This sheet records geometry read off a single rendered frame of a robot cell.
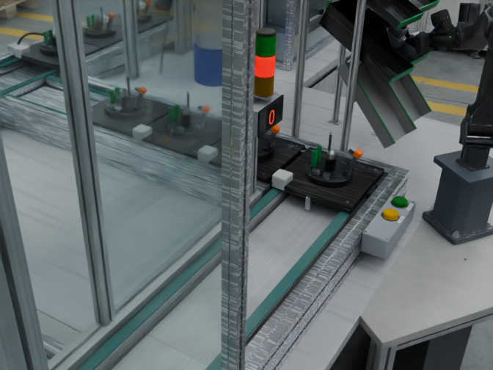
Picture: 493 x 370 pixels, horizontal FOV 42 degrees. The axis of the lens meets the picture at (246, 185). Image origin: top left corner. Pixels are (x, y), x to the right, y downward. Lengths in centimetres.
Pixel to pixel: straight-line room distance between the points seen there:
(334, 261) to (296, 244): 15
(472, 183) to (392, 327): 44
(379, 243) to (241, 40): 96
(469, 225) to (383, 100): 48
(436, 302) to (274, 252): 40
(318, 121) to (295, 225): 74
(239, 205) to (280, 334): 52
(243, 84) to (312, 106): 170
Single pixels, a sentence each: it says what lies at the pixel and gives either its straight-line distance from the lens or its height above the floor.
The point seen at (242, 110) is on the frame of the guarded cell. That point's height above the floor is 156.
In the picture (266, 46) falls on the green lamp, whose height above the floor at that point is 139.
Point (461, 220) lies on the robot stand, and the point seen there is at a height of 92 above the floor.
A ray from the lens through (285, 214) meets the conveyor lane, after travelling 173.
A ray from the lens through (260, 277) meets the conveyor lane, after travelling 152.
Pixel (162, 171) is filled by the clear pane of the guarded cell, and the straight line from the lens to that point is 70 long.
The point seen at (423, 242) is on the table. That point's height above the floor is 86.
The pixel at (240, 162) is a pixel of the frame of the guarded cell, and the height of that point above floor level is 149.
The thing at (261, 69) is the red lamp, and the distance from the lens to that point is 153.
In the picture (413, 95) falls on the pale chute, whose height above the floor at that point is 105.
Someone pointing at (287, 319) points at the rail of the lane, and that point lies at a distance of 136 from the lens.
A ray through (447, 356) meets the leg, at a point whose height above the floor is 41.
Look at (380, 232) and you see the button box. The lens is 163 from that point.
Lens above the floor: 190
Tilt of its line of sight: 32 degrees down
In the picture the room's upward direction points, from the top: 2 degrees clockwise
